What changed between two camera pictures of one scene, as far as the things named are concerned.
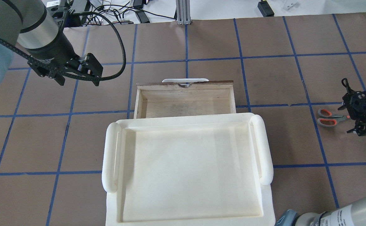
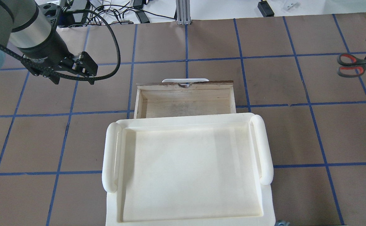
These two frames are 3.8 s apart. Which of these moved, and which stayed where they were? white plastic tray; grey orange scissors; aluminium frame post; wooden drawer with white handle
Moved: grey orange scissors
Stayed: aluminium frame post; wooden drawer with white handle; white plastic tray
